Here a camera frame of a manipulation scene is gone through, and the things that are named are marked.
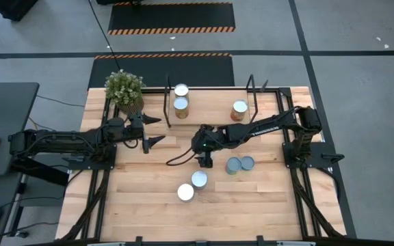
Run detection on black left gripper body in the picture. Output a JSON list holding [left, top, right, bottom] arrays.
[[124, 112, 150, 154]]

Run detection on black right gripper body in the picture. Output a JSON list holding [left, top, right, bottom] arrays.
[[192, 129, 220, 154]]

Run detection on cherries label can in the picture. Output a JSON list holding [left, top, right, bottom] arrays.
[[191, 170, 209, 191]]

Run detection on rainbow striped can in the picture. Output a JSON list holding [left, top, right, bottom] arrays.
[[225, 156, 243, 176]]

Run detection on pineapple label can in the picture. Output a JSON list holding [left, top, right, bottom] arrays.
[[173, 96, 189, 120]]

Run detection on peaches label can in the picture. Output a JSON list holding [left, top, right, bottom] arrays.
[[177, 183, 195, 204]]

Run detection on corn label can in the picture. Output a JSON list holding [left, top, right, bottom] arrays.
[[230, 99, 249, 122]]

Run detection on short teal can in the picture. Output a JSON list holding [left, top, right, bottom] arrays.
[[240, 155, 256, 172]]

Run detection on green bordered label can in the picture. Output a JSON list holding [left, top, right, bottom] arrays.
[[174, 83, 189, 100]]

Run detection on wooden shelf black metal legs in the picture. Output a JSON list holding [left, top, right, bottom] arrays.
[[162, 74, 270, 130]]

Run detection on potted green plant striped pot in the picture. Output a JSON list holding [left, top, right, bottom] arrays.
[[104, 69, 146, 116]]

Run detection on black hazard striped floor mat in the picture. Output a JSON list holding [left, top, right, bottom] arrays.
[[107, 1, 236, 36], [87, 53, 235, 90]]

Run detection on black desk base bar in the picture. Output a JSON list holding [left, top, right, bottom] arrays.
[[10, 155, 70, 187]]

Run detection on black desk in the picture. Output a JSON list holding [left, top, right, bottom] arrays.
[[0, 81, 40, 177]]

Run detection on black box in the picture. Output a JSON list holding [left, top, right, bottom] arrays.
[[0, 0, 40, 21]]

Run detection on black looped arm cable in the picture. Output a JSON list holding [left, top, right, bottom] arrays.
[[165, 146, 198, 167]]

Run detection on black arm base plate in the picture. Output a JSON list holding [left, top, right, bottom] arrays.
[[67, 145, 118, 171], [282, 141, 345, 169]]

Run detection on black floor cable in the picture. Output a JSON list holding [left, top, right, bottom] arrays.
[[87, 0, 122, 72]]

